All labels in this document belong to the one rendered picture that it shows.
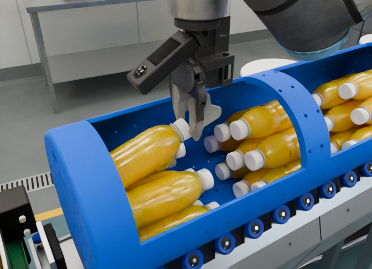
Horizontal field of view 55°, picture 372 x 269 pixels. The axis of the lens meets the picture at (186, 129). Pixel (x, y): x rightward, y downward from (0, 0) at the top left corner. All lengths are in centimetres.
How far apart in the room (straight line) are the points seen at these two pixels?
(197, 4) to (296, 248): 60
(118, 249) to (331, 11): 41
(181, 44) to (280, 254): 53
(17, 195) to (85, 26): 322
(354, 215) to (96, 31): 338
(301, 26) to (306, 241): 57
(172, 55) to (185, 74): 5
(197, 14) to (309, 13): 15
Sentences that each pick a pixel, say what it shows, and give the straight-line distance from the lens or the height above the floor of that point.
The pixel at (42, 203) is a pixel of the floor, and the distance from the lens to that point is 236.
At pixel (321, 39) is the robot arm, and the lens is 50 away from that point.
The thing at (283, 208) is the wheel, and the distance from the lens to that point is 81.
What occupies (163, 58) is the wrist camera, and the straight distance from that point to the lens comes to 55.
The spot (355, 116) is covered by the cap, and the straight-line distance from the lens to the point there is 95.
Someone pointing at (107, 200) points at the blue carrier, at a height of 119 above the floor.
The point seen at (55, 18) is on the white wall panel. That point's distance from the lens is 390.
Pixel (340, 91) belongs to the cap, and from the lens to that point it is 95.
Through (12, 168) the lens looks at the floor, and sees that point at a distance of 272.
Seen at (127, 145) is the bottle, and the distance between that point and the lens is 60.
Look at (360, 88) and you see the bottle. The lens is 96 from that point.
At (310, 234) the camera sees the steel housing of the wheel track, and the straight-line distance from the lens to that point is 92.
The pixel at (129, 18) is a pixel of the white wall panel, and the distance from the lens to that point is 405.
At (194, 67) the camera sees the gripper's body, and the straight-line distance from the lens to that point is 56.
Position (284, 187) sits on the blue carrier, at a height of 109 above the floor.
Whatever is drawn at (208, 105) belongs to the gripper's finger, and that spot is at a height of 124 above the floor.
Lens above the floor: 153
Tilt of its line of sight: 32 degrees down
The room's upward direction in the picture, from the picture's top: straight up
